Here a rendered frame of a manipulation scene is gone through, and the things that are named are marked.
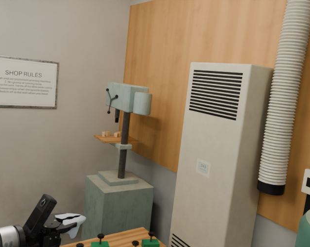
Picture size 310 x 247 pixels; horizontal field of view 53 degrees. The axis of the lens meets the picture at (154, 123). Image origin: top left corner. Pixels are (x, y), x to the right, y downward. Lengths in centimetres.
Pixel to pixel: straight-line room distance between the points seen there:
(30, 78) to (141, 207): 158
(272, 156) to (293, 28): 70
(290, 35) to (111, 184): 179
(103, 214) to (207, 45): 159
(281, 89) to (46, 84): 218
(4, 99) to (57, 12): 95
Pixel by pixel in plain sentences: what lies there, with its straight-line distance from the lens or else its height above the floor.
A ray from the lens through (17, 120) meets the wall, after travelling 321.
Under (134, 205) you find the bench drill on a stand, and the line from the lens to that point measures 278.
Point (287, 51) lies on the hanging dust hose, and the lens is 187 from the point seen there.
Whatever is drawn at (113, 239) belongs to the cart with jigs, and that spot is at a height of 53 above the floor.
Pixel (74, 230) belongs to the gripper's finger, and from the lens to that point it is 100.
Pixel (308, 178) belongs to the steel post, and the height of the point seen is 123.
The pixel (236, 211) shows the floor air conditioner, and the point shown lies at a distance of 204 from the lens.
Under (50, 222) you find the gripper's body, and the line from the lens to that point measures 96.
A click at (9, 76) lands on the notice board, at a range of 313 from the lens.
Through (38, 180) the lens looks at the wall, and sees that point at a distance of 342.
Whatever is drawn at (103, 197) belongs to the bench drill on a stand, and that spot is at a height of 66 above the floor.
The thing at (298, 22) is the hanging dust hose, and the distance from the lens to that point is 189.
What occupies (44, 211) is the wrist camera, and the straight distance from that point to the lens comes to 91.
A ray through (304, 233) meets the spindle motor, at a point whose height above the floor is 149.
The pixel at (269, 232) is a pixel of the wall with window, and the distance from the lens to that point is 222.
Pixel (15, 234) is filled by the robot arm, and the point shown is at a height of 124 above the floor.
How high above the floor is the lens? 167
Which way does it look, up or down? 9 degrees down
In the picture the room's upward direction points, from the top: 6 degrees clockwise
